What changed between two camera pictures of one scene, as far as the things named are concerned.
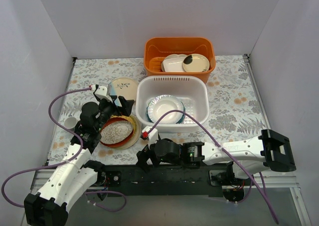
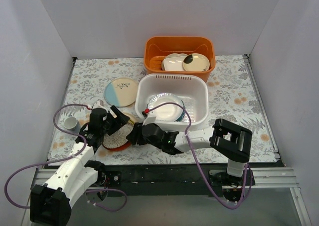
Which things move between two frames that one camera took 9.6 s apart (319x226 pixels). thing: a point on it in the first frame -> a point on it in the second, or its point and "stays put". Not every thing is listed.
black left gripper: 115,104 -> 115,121
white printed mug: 70,122 stays put
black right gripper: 150,154 -> 136,134
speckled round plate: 116,131 stays put
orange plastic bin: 156,49 stays put
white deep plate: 161,104 stays put
